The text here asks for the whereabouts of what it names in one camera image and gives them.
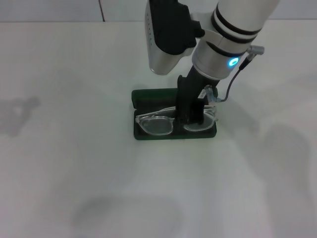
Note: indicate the green glasses case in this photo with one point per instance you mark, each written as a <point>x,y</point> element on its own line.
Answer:
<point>153,99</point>

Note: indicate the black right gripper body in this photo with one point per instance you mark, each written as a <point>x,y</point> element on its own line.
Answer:
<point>183,94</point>

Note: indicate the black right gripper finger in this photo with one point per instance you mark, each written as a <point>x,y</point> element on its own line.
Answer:
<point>196,114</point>

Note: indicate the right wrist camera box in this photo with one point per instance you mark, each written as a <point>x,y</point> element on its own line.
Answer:
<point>171,29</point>

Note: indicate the clear white glasses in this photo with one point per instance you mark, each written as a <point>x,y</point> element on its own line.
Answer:
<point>171,129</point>

